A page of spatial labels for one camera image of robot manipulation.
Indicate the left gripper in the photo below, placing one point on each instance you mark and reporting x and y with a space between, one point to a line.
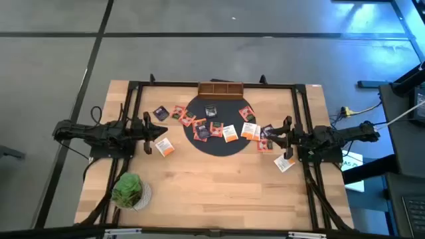
147 131

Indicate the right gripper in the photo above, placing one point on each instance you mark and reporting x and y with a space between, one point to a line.
293 136

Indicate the dark purple tea packet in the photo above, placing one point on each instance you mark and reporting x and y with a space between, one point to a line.
203 131
265 130
161 113

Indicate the white orange Tazo packet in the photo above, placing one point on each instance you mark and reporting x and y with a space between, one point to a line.
164 147
248 130
230 133
284 163
258 133

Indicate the black grey tea packet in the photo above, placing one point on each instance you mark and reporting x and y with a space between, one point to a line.
210 111

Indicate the round dark woven placemat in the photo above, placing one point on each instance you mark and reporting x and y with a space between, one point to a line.
219 149

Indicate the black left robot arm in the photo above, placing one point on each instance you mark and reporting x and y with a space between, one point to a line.
86 131

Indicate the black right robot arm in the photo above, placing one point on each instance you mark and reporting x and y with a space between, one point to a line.
348 132

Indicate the wooden tea organizer box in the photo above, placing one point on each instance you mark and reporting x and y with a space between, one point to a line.
219 96

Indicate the potted green succulent plant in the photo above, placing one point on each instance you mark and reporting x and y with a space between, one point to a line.
131 191

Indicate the yellow power plug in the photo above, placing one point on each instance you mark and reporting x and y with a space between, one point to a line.
347 111

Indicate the white printed sign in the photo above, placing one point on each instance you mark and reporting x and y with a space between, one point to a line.
355 159

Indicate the black desk beam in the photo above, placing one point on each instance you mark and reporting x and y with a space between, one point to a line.
368 169

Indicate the blue-grey floor bar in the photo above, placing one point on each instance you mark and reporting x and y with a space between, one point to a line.
372 84

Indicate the black desk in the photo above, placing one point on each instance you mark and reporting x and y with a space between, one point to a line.
401 149

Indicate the laptop screen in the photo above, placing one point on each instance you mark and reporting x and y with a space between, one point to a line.
421 106

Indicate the grey furniture foot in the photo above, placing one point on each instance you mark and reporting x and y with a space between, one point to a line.
13 153

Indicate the black keyboard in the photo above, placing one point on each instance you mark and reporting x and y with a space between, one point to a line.
416 215

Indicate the black metal table frame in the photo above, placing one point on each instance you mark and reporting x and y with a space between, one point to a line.
166 84

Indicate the black camera rig bar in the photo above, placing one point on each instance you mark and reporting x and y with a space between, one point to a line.
212 233

